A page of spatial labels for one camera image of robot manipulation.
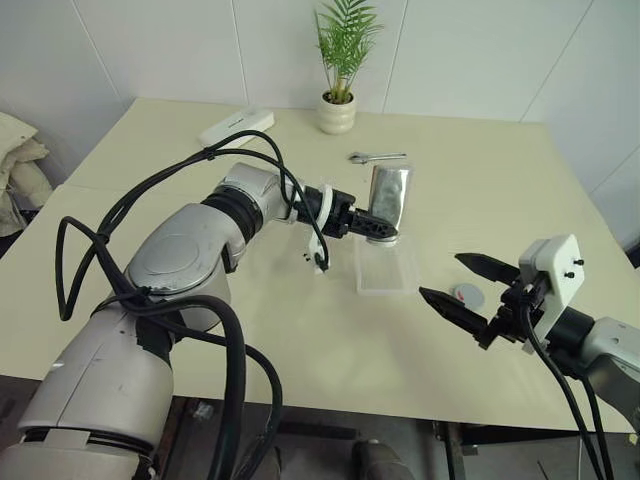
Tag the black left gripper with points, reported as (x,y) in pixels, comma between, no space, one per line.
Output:
(341,215)

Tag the black box-shaped object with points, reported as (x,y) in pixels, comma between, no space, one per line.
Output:
(632,240)

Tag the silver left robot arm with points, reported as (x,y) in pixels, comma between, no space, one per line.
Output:
(170,250)

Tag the black bar under table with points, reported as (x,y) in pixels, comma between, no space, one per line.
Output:
(320,431)

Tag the silver red can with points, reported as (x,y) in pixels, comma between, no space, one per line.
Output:
(392,195)

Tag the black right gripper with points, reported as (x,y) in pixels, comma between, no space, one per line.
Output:
(520,310)

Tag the dark metal table frame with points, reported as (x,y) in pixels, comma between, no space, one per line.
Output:
(450,445)

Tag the beige cloth bundle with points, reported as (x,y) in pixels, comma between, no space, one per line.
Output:
(20,175)

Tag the dark rounded shape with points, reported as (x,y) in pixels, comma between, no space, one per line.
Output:
(377,460)

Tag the white oblong case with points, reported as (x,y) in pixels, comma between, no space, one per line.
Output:
(235,125)

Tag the grey round can lid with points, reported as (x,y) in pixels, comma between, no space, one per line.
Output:
(467,295)

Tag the silver metal wrench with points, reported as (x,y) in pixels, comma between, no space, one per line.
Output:
(375,157)

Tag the clear plastic tray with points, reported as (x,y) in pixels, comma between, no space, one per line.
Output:
(387,272)

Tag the green palm plant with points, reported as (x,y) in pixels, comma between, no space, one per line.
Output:
(347,40)

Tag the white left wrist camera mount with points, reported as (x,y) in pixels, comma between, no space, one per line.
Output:
(326,212)

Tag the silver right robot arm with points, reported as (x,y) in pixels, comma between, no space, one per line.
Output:
(610,350)

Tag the cream ribbed plant pot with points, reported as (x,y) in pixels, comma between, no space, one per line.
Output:
(337,115)

